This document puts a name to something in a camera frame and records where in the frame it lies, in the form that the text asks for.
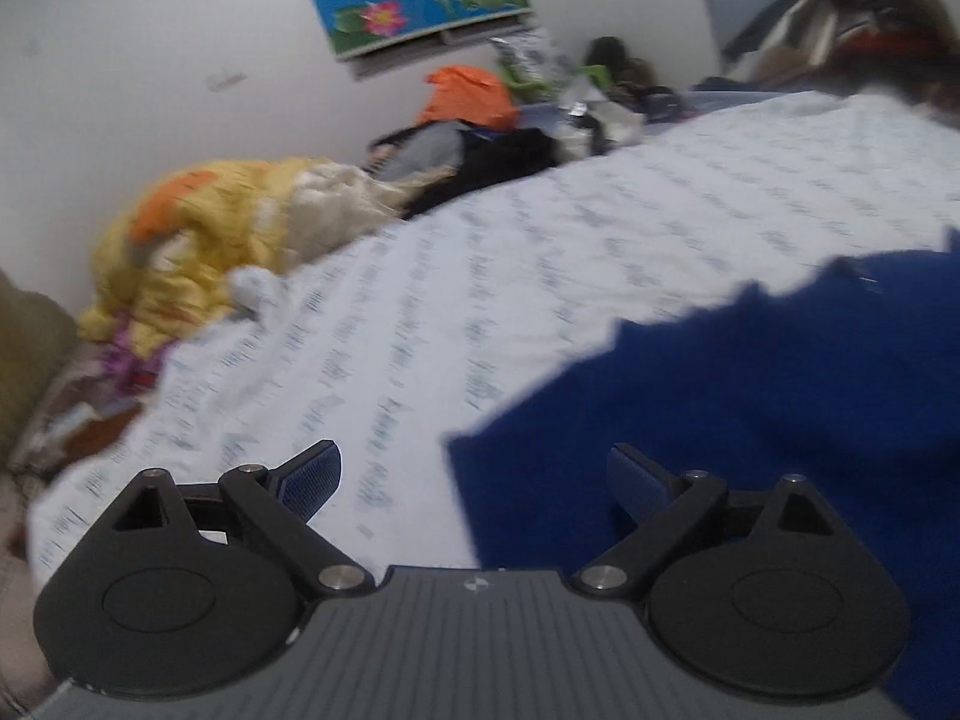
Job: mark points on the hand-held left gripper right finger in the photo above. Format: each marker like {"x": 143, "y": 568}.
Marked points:
{"x": 636, "y": 481}

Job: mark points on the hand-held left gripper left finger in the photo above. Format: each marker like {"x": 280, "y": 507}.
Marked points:
{"x": 311, "y": 478}

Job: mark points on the blue rhinestone sweater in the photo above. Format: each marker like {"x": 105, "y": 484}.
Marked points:
{"x": 735, "y": 405}

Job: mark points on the pile of mixed clothes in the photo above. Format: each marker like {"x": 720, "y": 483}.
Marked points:
{"x": 855, "y": 15}

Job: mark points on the purple floral blanket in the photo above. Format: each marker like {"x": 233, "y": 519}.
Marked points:
{"x": 112, "y": 382}

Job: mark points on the white script-printed bed sheet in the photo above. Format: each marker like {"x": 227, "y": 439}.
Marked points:
{"x": 525, "y": 270}

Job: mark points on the yellow orange quilt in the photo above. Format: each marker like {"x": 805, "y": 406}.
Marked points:
{"x": 195, "y": 232}

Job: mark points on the cream crumpled cloth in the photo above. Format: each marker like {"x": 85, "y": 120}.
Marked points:
{"x": 337, "y": 202}

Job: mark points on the brown sofa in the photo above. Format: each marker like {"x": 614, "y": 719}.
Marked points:
{"x": 30, "y": 360}

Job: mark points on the black garment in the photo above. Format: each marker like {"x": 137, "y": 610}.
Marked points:
{"x": 502, "y": 161}

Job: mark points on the grey garment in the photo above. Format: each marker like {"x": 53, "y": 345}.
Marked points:
{"x": 424, "y": 150}

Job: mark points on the silver foil packaging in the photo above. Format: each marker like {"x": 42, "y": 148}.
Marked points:
{"x": 607, "y": 116}

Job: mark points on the green plastic stool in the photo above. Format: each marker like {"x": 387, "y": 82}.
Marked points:
{"x": 592, "y": 75}

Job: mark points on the orange plastic bag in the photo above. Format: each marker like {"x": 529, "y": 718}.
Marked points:
{"x": 469, "y": 94}

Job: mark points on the dark green brown bag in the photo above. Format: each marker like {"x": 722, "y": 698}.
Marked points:
{"x": 622, "y": 64}

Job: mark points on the white blue floral bag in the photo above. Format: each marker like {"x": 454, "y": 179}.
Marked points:
{"x": 529, "y": 52}

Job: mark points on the grey framed board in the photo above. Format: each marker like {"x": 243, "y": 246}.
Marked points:
{"x": 731, "y": 15}

